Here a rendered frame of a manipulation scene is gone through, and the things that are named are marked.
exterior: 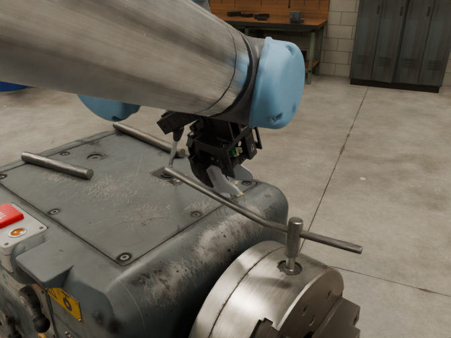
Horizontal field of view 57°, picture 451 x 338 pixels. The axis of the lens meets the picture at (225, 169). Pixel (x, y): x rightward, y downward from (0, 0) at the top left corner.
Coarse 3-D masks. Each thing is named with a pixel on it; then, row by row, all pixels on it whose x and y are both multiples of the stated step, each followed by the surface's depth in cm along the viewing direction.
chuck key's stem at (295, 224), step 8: (288, 224) 62; (296, 224) 61; (288, 232) 62; (296, 232) 61; (288, 240) 62; (296, 240) 62; (288, 248) 63; (296, 248) 62; (288, 256) 63; (296, 256) 63; (288, 264) 64
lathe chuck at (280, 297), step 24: (264, 264) 65; (312, 264) 67; (240, 288) 62; (264, 288) 61; (288, 288) 61; (312, 288) 63; (336, 288) 73; (240, 312) 60; (264, 312) 59; (288, 312) 58; (312, 312) 66; (216, 336) 60; (240, 336) 58; (288, 336) 60
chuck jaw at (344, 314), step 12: (336, 300) 75; (348, 300) 74; (336, 312) 73; (348, 312) 72; (324, 324) 71; (336, 324) 71; (348, 324) 70; (312, 336) 69; (324, 336) 69; (336, 336) 69; (348, 336) 68
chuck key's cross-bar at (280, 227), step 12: (168, 168) 69; (192, 180) 68; (204, 192) 67; (216, 192) 67; (228, 204) 66; (252, 216) 64; (276, 228) 63; (312, 240) 61; (324, 240) 60; (336, 240) 60; (360, 252) 58
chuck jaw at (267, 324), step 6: (264, 324) 58; (270, 324) 58; (258, 330) 58; (264, 330) 58; (270, 330) 58; (276, 330) 57; (258, 336) 58; (264, 336) 57; (270, 336) 57; (276, 336) 57; (282, 336) 58
